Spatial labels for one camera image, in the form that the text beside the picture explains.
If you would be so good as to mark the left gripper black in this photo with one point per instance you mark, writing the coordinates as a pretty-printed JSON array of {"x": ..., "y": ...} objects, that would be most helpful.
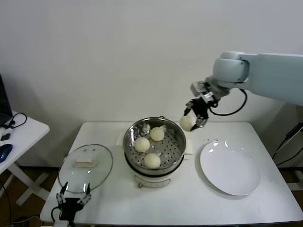
[{"x": 71, "y": 208}]

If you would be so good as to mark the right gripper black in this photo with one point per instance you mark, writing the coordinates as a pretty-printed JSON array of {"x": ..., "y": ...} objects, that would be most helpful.
[{"x": 200, "y": 108}]

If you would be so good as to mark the white steamed baozi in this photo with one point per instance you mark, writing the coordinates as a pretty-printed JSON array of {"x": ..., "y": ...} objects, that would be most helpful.
[
  {"x": 187, "y": 123},
  {"x": 152, "y": 160},
  {"x": 142, "y": 144},
  {"x": 157, "y": 134}
]

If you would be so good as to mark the round glass pot lid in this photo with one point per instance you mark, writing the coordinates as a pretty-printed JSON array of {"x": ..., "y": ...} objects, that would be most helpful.
[{"x": 94, "y": 170}]

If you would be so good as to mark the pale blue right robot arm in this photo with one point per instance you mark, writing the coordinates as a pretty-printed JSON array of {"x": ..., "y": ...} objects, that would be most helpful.
[{"x": 265, "y": 71}]

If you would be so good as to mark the stainless steel steamer basket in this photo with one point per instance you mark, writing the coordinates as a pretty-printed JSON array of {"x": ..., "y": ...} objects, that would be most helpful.
[{"x": 175, "y": 139}]

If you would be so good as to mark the white round plate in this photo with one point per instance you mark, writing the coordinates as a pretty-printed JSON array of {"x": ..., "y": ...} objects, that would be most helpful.
[
  {"x": 229, "y": 168},
  {"x": 197, "y": 165}
]

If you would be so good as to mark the white side table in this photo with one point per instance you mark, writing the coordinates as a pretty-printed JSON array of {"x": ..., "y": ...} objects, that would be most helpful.
[{"x": 28, "y": 132}]

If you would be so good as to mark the blue computer mouse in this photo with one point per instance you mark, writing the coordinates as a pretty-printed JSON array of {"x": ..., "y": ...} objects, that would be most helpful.
[{"x": 5, "y": 152}]

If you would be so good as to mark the small black device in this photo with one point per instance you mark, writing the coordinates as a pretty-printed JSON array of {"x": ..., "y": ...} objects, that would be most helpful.
[{"x": 6, "y": 137}]

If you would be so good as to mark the black laptop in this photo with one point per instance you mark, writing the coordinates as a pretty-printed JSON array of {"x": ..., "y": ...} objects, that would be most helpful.
[{"x": 4, "y": 101}]

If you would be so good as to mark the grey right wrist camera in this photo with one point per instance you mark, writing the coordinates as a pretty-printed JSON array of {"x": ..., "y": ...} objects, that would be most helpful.
[{"x": 197, "y": 88}]

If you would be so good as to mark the white furniture leg frame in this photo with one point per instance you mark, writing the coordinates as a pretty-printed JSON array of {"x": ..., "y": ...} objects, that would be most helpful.
[{"x": 298, "y": 186}]

